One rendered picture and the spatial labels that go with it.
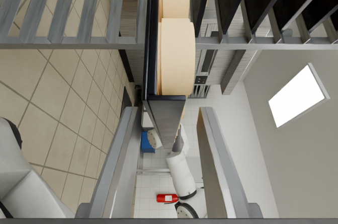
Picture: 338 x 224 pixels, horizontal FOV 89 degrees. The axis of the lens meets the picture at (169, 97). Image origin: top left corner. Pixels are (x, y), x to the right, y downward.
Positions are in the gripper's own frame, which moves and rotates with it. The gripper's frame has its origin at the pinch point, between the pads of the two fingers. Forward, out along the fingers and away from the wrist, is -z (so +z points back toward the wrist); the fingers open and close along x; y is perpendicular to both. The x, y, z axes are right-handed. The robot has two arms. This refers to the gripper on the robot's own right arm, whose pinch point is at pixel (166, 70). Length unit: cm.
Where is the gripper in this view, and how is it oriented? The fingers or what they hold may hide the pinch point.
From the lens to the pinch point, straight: 52.4
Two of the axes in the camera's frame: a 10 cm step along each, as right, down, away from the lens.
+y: 0.0, 4.2, -9.1
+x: 10.0, 0.0, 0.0
